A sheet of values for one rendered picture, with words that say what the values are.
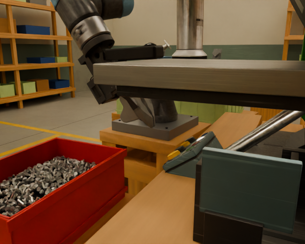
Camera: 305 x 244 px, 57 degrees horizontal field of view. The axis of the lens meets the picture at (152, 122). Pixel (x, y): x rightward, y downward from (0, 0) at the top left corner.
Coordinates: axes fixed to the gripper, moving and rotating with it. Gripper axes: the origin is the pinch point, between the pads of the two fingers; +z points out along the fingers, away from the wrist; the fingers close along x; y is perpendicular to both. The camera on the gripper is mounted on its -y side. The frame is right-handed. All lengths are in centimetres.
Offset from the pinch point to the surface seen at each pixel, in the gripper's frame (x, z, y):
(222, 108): -76, 9, 8
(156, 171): -28.9, 13.9, 25.1
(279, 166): 23.2, 11.3, -22.1
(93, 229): 12.5, 12.5, 17.2
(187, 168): 2.2, 11.7, -2.3
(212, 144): -7.8, 11.1, -5.3
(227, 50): -718, -85, 101
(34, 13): -437, -365, 361
